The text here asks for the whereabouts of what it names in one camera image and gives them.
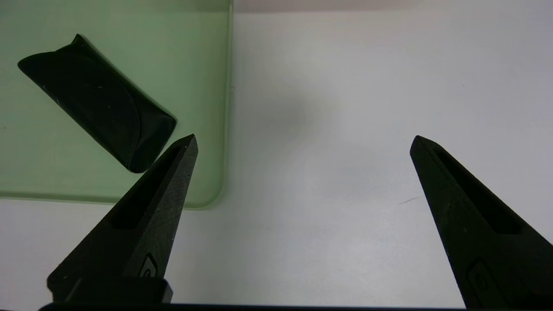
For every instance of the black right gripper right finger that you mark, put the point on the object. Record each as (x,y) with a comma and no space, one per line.
(484,242)

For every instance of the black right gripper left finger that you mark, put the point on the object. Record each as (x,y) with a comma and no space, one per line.
(151,224)

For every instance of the black glasses case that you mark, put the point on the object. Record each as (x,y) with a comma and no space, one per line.
(99,99)

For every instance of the light green plastic tray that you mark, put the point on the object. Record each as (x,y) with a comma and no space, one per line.
(181,65)

